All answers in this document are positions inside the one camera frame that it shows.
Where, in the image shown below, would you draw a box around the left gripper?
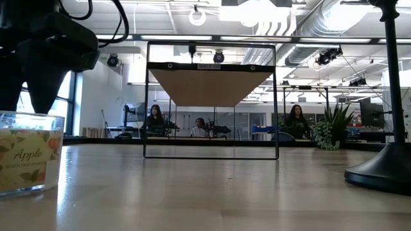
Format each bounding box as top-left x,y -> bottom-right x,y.
0,11 -> 101,116

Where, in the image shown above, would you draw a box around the yellow apple scented candle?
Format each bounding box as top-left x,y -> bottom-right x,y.
0,110 -> 66,197

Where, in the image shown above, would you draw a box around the black candlestick holder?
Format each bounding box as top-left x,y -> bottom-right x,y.
344,0 -> 411,196

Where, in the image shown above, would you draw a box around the wooden blocks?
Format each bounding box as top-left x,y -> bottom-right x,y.
82,126 -> 104,139

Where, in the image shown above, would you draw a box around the black monitor on stand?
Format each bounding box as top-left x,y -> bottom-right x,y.
123,104 -> 145,129

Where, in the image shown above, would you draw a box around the person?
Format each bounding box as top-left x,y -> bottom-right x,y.
146,104 -> 168,137
189,117 -> 208,138
284,104 -> 311,139

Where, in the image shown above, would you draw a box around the long ceiling light bar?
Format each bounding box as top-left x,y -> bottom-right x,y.
96,33 -> 411,46

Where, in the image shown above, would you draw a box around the blue storage bins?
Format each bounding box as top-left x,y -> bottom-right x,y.
252,124 -> 274,135

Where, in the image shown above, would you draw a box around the black chair back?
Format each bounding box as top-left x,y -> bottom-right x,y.
271,131 -> 296,142

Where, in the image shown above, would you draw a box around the artificial green potted plant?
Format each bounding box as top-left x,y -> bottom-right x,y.
310,102 -> 356,151

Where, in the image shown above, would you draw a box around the black computer monitor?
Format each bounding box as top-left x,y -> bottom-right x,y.
359,98 -> 386,129

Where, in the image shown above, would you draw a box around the black aluminium table frame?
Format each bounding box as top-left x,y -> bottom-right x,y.
62,136 -> 411,153

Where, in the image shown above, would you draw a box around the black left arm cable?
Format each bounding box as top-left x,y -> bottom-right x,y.
57,0 -> 130,49

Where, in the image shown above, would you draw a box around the white ring lamp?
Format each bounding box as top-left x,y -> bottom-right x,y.
188,8 -> 207,27

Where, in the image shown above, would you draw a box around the wooden shelf riser black frame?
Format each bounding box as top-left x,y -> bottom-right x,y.
143,40 -> 279,160

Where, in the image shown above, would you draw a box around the black metal rig frame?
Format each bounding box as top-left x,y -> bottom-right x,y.
281,85 -> 330,129

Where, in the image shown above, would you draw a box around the silver ceiling duct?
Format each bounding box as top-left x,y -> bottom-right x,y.
240,0 -> 373,67

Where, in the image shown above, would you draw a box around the black ceiling camera cluster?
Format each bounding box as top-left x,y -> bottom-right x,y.
315,46 -> 344,67
349,76 -> 367,87

